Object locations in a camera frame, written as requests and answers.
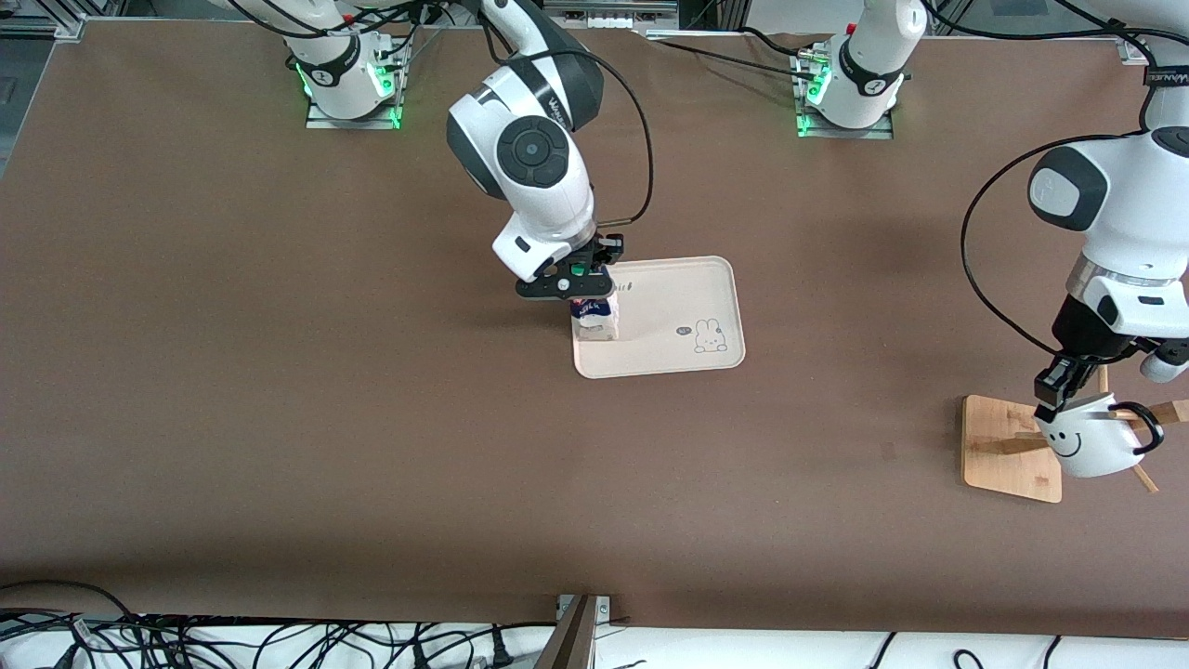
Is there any blue white milk carton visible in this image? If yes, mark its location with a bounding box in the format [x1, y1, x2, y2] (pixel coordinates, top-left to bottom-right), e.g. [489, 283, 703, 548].
[568, 295, 620, 342]

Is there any white smiley face cup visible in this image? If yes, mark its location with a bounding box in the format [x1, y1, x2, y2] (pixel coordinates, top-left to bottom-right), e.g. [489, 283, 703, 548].
[1035, 391, 1165, 480]

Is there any cream rabbit print tray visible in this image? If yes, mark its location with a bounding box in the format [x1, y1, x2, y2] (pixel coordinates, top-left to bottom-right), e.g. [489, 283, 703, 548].
[568, 256, 746, 380]

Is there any wooden cup stand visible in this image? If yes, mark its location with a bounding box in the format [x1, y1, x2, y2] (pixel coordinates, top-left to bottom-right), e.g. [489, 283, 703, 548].
[962, 365, 1189, 505]

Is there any white power strip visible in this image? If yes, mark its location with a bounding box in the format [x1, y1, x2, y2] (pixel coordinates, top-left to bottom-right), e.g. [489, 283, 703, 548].
[542, 0, 680, 30]

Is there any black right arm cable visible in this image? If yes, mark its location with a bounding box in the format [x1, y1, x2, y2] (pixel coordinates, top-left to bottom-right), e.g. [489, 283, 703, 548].
[481, 0, 655, 230]

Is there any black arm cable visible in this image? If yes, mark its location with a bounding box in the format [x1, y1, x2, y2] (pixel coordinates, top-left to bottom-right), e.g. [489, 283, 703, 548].
[481, 0, 655, 230]
[960, 133, 1155, 360]

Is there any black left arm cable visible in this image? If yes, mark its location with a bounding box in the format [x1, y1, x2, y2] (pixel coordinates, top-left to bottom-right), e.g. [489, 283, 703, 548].
[960, 133, 1155, 360]

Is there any black cable on table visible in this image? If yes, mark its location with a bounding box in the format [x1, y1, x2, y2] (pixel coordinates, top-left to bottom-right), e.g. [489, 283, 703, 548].
[648, 26, 826, 86]

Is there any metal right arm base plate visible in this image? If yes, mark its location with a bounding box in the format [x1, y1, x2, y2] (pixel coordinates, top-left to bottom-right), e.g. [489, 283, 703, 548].
[306, 26, 404, 130]

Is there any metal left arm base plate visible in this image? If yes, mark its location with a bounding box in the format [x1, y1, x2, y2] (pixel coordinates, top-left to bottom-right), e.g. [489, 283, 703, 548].
[796, 45, 895, 141]

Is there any metal bracket with bar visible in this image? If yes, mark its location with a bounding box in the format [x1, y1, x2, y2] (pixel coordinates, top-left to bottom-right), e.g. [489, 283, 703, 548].
[533, 594, 614, 669]

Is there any tangled black cable pile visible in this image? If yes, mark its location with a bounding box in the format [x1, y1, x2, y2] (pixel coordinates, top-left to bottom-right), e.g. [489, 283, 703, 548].
[0, 580, 558, 669]

